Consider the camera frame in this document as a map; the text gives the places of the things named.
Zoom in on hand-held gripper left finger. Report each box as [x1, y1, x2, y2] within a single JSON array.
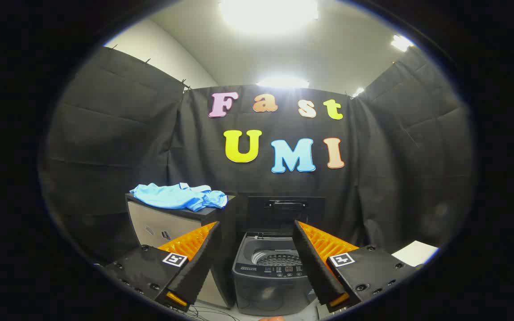
[[104, 221, 222, 313]]

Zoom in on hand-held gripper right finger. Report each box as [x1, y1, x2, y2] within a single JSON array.
[[293, 219, 423, 314]]

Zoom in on grey washing machine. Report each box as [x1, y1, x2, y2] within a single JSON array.
[[232, 230, 319, 316]]

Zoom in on light blue polo shirt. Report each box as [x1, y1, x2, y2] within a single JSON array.
[[130, 182, 228, 212]]

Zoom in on white flat board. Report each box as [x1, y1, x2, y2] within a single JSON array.
[[392, 241, 439, 267]]

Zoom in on ceiling light panel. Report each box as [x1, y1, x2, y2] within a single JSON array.
[[390, 35, 415, 52]]

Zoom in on thin grey floor cable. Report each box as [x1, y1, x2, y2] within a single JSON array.
[[180, 305, 222, 321]]

